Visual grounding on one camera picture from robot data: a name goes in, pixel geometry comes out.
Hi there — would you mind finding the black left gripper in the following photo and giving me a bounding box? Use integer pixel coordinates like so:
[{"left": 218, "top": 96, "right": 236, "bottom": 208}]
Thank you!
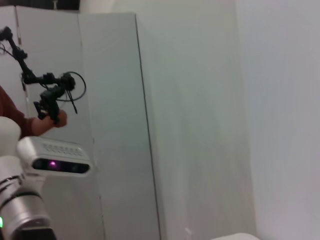
[{"left": 14, "top": 220, "right": 57, "bottom": 240}]

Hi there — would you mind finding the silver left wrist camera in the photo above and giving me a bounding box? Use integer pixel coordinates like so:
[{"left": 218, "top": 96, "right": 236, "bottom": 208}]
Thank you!
[{"left": 16, "top": 136, "right": 95, "bottom": 179}]

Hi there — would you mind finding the black articulated teleoperation device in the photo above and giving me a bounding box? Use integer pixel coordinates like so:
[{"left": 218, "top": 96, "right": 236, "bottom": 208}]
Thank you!
[{"left": 0, "top": 26, "right": 87, "bottom": 126}]

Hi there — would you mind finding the person in dark red shirt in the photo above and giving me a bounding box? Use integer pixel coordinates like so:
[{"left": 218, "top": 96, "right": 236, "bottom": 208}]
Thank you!
[{"left": 0, "top": 84, "right": 36, "bottom": 141}]

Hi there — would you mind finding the bare person hand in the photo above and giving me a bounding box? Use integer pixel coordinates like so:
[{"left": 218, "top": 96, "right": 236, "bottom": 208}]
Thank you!
[{"left": 32, "top": 109, "right": 69, "bottom": 137}]

